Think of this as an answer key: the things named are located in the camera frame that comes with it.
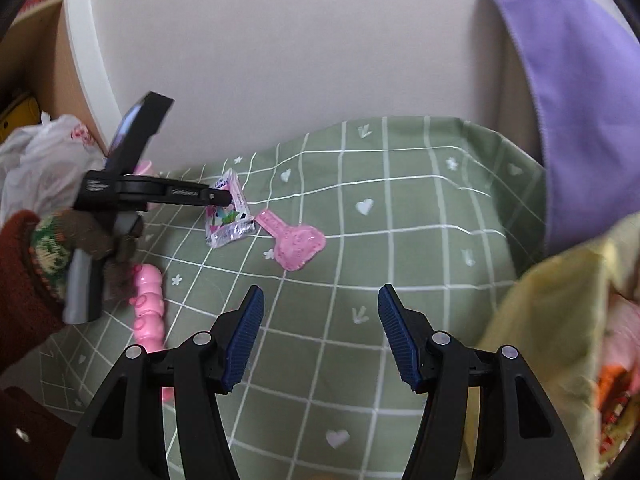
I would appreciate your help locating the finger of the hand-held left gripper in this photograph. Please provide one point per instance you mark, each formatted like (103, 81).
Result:
(145, 130)
(175, 192)

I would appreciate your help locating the beige board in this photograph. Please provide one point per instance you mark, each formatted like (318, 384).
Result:
(520, 110)

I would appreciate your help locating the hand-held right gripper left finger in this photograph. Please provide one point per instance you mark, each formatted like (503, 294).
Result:
(245, 340)

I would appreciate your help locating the yellow container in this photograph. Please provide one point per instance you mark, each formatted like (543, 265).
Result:
(20, 112)

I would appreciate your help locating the silver cartoon print packet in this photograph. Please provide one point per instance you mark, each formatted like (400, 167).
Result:
(230, 220)

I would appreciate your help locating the person's dark red clothing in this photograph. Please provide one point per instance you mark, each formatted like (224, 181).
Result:
(30, 440)

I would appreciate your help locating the yellow plastic bag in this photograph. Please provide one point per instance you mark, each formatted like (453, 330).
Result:
(540, 320)

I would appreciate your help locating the white curved frame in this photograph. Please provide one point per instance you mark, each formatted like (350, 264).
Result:
(90, 60)

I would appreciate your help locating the person's left hand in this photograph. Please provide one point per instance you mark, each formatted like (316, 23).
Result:
(87, 232)

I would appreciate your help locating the cardboard box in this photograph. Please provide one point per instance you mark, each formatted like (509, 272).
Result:
(65, 60)

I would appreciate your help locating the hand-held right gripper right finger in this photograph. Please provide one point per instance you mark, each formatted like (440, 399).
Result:
(397, 340)

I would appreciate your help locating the pink caterpillar toy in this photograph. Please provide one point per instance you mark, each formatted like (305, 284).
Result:
(147, 310)

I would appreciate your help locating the pink lollipop shaped wrapper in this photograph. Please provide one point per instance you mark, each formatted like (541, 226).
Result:
(297, 245)

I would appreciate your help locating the green checkered tablecloth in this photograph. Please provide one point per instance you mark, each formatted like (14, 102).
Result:
(425, 210)

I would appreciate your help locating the white plastic bag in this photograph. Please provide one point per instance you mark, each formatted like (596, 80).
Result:
(45, 160)

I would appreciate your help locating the purple cloth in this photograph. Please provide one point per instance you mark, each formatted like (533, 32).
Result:
(590, 110)

